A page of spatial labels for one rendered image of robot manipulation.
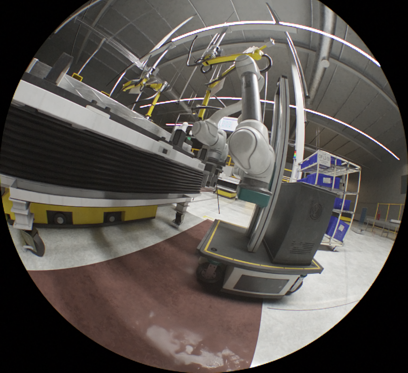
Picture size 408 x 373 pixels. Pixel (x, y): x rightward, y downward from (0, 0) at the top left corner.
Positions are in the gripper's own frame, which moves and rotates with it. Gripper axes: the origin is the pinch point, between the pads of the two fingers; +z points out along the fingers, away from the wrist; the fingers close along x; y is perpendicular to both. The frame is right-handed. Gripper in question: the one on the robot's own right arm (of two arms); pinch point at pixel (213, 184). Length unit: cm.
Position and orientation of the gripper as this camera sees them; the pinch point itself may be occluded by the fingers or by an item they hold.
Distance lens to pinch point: 109.7
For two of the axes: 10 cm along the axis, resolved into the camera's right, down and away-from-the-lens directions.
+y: 9.3, 2.6, -2.7
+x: 2.4, 1.2, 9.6
